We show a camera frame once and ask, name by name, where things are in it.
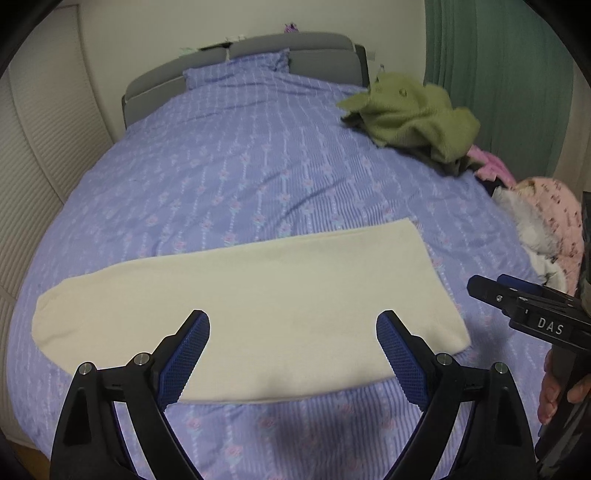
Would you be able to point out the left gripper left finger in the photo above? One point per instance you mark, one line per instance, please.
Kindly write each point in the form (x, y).
(88, 442)

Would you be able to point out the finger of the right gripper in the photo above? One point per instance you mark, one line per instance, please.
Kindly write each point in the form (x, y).
(531, 286)
(502, 293)

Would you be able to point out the grey upholstered headboard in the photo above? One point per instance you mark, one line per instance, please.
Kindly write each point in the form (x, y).
(330, 57)

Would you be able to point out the white louvered wardrobe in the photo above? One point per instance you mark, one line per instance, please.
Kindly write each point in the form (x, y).
(52, 133)

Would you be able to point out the pink patterned garment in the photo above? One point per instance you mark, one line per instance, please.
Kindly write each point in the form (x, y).
(561, 213)

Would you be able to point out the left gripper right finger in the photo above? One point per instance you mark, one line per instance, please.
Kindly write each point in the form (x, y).
(497, 442)

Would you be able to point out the purple floral duvet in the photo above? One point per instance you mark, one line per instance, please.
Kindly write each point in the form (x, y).
(255, 156)

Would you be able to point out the green curtain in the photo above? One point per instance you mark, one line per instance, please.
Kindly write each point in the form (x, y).
(504, 62)

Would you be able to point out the olive green garment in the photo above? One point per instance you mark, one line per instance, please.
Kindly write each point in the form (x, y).
(400, 112)

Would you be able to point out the purple floral pillow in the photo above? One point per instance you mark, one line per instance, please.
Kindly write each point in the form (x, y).
(240, 69)

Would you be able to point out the small pink toy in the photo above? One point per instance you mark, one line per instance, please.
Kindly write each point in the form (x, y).
(290, 28)

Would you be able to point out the magenta pink garment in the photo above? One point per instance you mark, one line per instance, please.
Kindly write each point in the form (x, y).
(491, 167)

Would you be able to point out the person right hand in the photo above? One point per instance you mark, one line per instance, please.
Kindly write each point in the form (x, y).
(551, 390)

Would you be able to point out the cream white pants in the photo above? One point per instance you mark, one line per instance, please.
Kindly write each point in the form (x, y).
(290, 318)

